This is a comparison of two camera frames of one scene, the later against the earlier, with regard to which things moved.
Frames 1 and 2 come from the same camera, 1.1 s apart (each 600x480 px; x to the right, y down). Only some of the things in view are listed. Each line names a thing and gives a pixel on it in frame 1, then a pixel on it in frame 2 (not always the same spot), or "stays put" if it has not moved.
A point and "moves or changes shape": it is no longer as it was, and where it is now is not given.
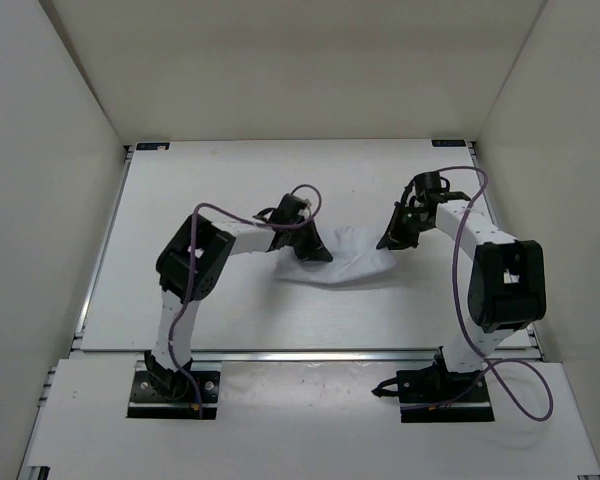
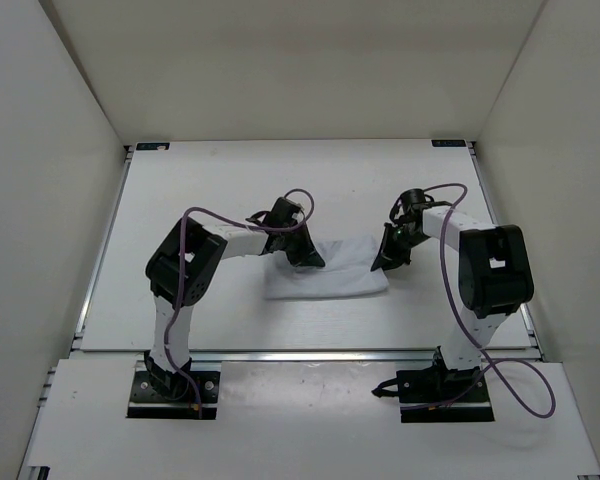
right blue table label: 449,143 stays put
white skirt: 353,255 moves or changes shape
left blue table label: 153,146 stays put
